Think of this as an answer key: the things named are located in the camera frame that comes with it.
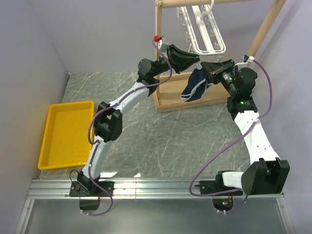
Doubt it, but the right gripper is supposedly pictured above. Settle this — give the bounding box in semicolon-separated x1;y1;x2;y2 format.
200;59;238;97

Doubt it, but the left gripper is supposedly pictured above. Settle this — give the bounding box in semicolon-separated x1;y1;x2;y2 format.
153;46;201;78

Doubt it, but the navy blue underwear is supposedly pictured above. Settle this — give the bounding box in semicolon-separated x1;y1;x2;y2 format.
180;69;213;102

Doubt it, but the white clip hanger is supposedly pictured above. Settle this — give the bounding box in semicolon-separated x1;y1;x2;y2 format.
176;0;226;62

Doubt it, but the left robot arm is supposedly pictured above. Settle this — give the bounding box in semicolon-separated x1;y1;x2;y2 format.
77;44;199;196

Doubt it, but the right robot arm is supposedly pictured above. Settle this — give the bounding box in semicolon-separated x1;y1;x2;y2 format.
201;59;290;195

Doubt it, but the yellow plastic tray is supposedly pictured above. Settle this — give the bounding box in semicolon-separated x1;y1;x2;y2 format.
38;100;95;170

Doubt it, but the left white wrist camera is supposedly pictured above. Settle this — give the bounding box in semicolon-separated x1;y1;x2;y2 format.
153;35;169;53

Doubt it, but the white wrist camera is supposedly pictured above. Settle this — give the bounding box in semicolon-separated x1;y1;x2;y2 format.
235;55;254;70
153;35;169;53

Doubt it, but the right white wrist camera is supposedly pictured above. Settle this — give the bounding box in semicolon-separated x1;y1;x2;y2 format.
235;55;254;70

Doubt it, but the wooden hanging rack frame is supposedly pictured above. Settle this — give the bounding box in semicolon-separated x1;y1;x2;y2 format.
153;0;286;113

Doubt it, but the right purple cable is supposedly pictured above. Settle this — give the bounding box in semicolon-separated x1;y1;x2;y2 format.
189;59;273;214

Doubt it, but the purple cable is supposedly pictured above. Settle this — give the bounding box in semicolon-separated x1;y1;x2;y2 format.
81;36;173;216
189;59;273;214

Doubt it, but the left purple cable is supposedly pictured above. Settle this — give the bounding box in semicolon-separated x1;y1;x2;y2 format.
81;36;173;216

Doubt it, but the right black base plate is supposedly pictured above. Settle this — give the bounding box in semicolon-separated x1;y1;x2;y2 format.
195;180;243;196

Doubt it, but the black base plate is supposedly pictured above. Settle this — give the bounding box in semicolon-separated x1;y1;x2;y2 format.
69;181;115;197
195;180;243;196

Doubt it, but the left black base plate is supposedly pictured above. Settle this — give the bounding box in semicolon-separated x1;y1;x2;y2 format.
69;181;115;197

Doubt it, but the aluminium rail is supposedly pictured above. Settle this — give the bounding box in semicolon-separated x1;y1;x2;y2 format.
26;177;285;199

